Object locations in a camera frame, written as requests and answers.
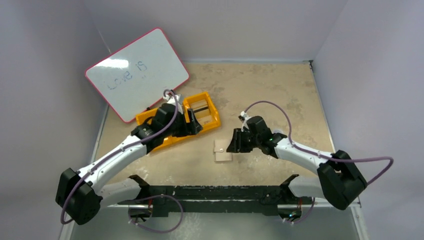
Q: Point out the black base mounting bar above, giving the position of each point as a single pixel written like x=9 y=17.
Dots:
x=268 y=200

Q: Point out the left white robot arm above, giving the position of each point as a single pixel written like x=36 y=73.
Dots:
x=82 y=193

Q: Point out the white board with pink frame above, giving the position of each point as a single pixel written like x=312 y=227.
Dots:
x=134 y=77

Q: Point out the cards in right compartment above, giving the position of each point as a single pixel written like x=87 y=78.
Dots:
x=202 y=111

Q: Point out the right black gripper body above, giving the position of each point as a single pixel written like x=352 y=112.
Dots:
x=241 y=141

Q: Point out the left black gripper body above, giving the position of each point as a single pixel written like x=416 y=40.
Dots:
x=185 y=123

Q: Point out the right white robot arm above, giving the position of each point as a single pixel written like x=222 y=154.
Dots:
x=337 y=180

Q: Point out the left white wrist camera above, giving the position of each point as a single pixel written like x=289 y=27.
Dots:
x=176 y=100

